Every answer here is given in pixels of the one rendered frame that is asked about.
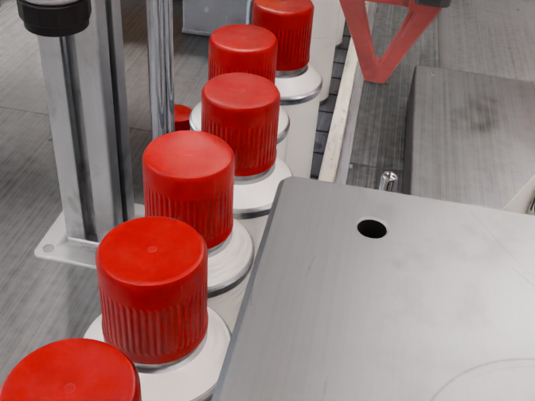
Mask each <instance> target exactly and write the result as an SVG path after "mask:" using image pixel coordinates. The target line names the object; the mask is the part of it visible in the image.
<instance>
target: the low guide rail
mask: <svg viewBox="0 0 535 401"><path fill-rule="evenodd" d="M365 7H366V11H367V13H368V9H369V2H367V1H365ZM357 62H358V58H357V54H356V51H355V48H354V45H353V40H352V38H351V39H350V45H349V49H348V53H347V56H346V62H345V66H344V70H343V73H342V80H341V83H340V87H339V91H338V97H337V101H336V104H335V108H334V114H333V118H332V122H331V125H330V132H329V135H328V139H327V143H326V148H325V153H324V156H323V160H322V166H321V169H320V174H319V177H318V179H319V180H320V181H328V182H333V183H334V179H335V175H336V171H337V167H338V159H339V155H340V151H341V146H342V139H343V135H344V130H345V126H346V119H347V115H348V110H349V106H350V98H351V94H352V90H353V82H354V78H355V74H356V70H357Z"/></svg>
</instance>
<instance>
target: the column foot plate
mask: <svg viewBox="0 0 535 401"><path fill-rule="evenodd" d="M134 204H135V203H134ZM144 216H145V205H144V204H135V219H136V218H140V217H144ZM96 249H97V247H89V246H84V245H80V244H75V243H69V242H68V237H67V232H66V227H65V222H64V212H63V211H62V212H61V214H60V215H59V216H58V217H57V219H56V221H55V222H54V223H53V225H52V227H51V228H50V229H49V230H48V232H47V233H46V234H45V236H44V238H43V239H42V241H41V242H40V243H39V244H38V246H37V247H36V249H35V251H34V254H35V256H36V257H37V258H39V259H47V260H51V261H55V262H60V263H67V264H72V265H77V266H82V267H89V268H94V269H96Z"/></svg>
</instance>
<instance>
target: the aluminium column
mask: <svg viewBox="0 0 535 401"><path fill-rule="evenodd" d="M106 3H107V19H106V9H105V0H91V5H92V12H91V15H90V18H89V25H88V27H87V29H85V30H84V31H82V32H80V33H77V34H74V35H71V36H67V37H43V36H39V35H37V41H38V47H39V53H40V58H41V68H42V73H43V79H44V85H45V94H46V100H47V105H48V111H49V121H50V126H51V132H52V137H53V148H54V153H55V159H56V164H57V174H58V180H59V185H60V191H61V200H62V206H63V212H64V222H65V227H66V232H67V237H68V242H69V243H75V244H80V245H84V246H89V247H98V246H99V244H100V242H101V240H102V239H103V238H104V237H105V235H106V234H108V233H109V231H110V230H112V229H113V228H115V227H116V226H118V225H120V224H122V223H124V222H126V221H128V220H133V219H135V204H134V192H133V181H132V168H131V146H130V134H129V122H128V110H127V88H126V76H125V64H124V52H123V30H122V18H121V6H120V0H106ZM107 28H108V38H107ZM108 42H109V48H108ZM120 191H121V192H120Z"/></svg>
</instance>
